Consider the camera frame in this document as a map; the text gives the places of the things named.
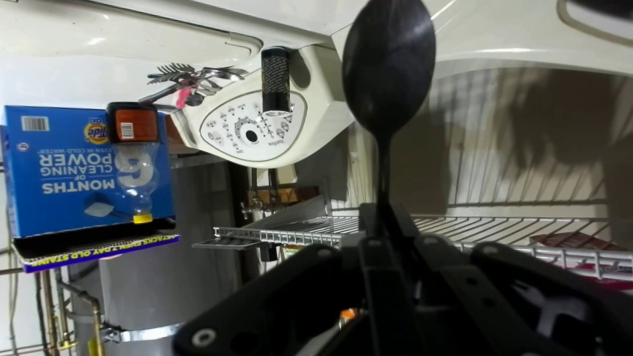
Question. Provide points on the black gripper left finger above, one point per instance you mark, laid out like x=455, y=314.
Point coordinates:
x=297, y=304

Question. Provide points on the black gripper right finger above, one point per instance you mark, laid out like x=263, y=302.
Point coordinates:
x=475, y=304

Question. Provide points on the silver metal spoon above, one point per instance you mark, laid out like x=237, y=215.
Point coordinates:
x=388, y=67

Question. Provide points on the white dryer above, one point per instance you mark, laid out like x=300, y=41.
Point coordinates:
x=316, y=120

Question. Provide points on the clear bottle yellow cap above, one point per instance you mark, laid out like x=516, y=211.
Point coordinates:
x=134, y=179

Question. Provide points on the black purple tray box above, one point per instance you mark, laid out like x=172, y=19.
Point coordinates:
x=79, y=249

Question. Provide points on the black mesh rectangular object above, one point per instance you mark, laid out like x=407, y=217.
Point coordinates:
x=275, y=80

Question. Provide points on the small orange box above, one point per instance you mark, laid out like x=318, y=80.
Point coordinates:
x=130, y=122

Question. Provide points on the blue detergent box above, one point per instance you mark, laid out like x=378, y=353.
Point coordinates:
x=59, y=171

